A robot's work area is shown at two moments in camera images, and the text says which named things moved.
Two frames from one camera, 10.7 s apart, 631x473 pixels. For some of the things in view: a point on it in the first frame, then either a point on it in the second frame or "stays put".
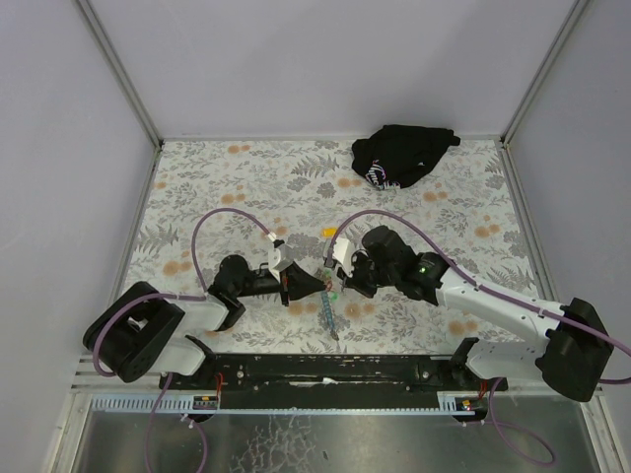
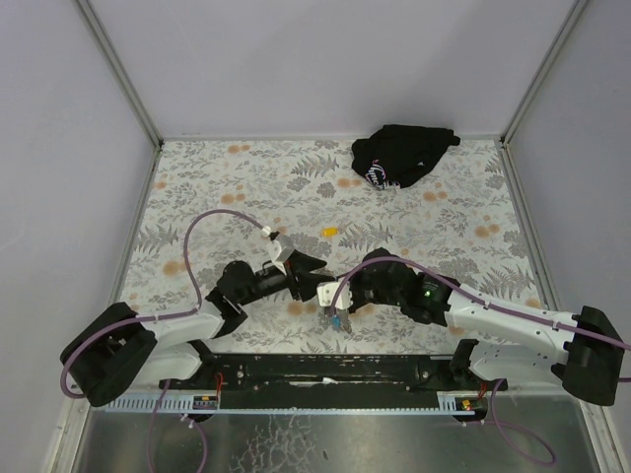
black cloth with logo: x=395 y=156 stays put
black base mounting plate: x=338 y=372 stays put
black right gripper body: x=356 y=275 -> x=356 y=294
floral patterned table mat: x=223 y=199 stays put
